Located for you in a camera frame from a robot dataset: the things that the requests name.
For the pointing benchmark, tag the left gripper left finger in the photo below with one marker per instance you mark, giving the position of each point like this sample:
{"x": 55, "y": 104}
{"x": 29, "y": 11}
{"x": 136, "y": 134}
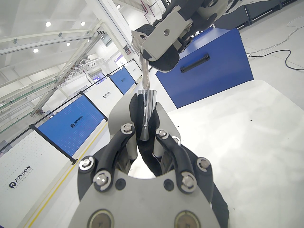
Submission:
{"x": 116, "y": 143}

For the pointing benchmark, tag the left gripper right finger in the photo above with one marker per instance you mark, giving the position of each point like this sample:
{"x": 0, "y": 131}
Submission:
{"x": 182, "y": 160}

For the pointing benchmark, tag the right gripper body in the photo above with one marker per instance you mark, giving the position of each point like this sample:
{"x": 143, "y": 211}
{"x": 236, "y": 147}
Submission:
{"x": 217, "y": 5}

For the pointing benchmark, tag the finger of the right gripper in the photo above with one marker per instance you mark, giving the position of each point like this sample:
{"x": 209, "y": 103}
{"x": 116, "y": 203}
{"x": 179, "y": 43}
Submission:
{"x": 146, "y": 28}
{"x": 163, "y": 43}

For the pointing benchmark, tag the silver key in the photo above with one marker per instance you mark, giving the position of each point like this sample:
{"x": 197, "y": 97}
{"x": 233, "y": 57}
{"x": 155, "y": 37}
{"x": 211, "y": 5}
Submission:
{"x": 145, "y": 77}

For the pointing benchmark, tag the chrome padlock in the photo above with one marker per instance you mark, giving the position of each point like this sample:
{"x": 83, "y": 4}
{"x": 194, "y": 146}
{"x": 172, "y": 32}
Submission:
{"x": 147, "y": 110}

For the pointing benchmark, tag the small white partition panel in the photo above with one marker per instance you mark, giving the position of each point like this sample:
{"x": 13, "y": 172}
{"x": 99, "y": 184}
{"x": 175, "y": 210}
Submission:
{"x": 133, "y": 68}

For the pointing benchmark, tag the large blue partition panel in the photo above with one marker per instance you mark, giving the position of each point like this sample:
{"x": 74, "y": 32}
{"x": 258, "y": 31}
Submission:
{"x": 71, "y": 124}

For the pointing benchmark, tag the small blue partition panel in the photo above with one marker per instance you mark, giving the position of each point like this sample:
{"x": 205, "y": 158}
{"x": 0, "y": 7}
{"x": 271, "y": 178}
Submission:
{"x": 122, "y": 79}

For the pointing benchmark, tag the large white partition panel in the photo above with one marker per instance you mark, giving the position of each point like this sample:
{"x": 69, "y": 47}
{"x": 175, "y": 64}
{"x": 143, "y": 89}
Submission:
{"x": 30, "y": 167}

